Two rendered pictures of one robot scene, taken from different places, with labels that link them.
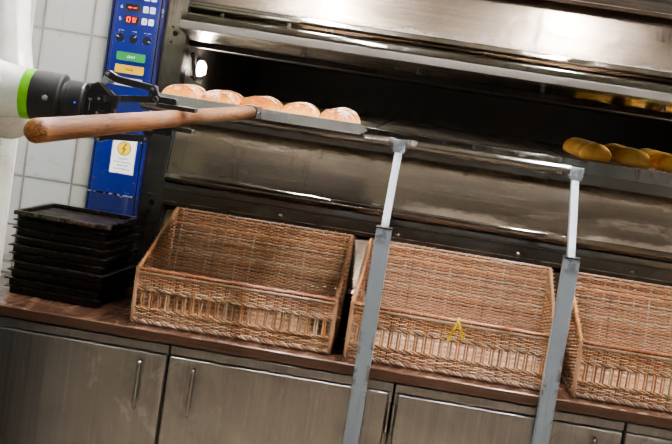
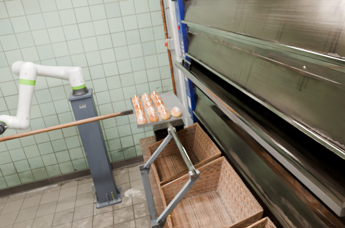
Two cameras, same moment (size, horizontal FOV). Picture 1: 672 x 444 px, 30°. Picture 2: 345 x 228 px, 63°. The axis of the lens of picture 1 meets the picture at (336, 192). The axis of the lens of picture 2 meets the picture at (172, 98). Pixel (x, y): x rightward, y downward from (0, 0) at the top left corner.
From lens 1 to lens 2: 3.56 m
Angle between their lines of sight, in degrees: 75
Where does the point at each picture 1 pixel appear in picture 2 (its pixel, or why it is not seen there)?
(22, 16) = (20, 100)
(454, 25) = (227, 67)
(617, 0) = (273, 56)
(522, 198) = (258, 165)
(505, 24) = (241, 68)
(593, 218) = (280, 195)
